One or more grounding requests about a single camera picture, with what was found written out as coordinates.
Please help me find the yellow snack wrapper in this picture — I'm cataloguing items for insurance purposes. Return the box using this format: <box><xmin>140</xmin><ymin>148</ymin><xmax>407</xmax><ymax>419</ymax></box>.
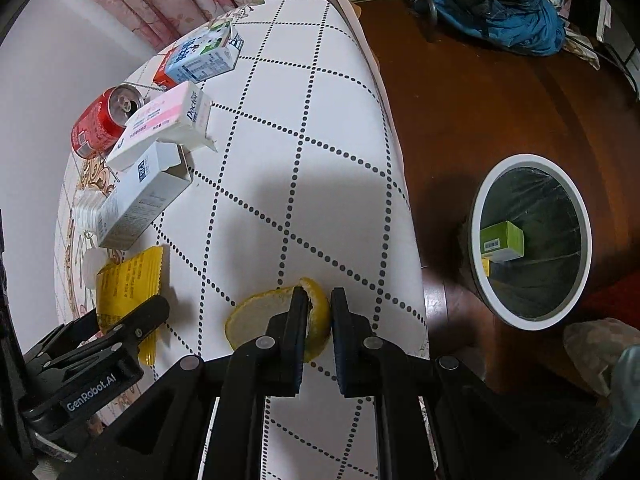
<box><xmin>96</xmin><ymin>246</ymin><xmax>164</xmax><ymax>335</ymax></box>

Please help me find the yellow lemon peel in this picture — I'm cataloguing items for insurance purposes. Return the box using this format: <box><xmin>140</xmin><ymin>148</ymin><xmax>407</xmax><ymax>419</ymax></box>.
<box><xmin>223</xmin><ymin>276</ymin><xmax>332</xmax><ymax>363</ymax></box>

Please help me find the grey white carton box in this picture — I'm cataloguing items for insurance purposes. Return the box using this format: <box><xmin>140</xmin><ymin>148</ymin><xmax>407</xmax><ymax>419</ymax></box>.
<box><xmin>96</xmin><ymin>142</ymin><xmax>192</xmax><ymax>250</ymax></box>

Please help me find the green cardboard box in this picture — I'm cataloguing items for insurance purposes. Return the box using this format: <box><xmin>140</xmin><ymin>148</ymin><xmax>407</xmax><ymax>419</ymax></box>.
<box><xmin>480</xmin><ymin>221</ymin><xmax>525</xmax><ymax>263</ymax></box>

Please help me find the black trash bag liner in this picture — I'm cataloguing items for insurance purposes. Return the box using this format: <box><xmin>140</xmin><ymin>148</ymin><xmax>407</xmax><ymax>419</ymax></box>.
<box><xmin>479</xmin><ymin>167</ymin><xmax>586</xmax><ymax>322</ymax></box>

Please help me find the white round trash bin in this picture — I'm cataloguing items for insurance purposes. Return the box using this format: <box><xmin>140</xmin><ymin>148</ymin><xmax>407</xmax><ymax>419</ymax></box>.
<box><xmin>466</xmin><ymin>153</ymin><xmax>594</xmax><ymax>332</ymax></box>

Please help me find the crumpled white plastic tray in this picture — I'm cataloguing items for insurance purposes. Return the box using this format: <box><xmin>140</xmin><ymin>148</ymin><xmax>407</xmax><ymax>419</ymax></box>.
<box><xmin>72</xmin><ymin>188</ymin><xmax>106</xmax><ymax>234</ymax></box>

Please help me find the red soda can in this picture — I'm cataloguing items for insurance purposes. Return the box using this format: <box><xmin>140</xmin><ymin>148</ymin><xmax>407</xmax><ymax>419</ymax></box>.
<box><xmin>70</xmin><ymin>84</ymin><xmax>144</xmax><ymax>159</ymax></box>

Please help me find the pink white medicine box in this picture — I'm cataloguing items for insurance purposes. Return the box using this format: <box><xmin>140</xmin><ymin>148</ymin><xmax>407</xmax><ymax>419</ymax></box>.
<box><xmin>105</xmin><ymin>81</ymin><xmax>217</xmax><ymax>171</ymax></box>

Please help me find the white floral tablecloth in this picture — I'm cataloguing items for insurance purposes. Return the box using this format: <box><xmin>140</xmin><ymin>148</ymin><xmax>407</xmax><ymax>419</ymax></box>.
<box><xmin>52</xmin><ymin>0</ymin><xmax>432</xmax><ymax>480</ymax></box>

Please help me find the blue white milk carton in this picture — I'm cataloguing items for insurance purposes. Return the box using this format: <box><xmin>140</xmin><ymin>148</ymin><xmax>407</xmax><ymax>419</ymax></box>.
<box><xmin>152</xmin><ymin>21</ymin><xmax>244</xmax><ymax>90</ymax></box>

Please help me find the blue clothes pile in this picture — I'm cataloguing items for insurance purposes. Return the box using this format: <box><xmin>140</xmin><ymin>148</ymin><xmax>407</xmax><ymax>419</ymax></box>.
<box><xmin>434</xmin><ymin>0</ymin><xmax>565</xmax><ymax>56</ymax></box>

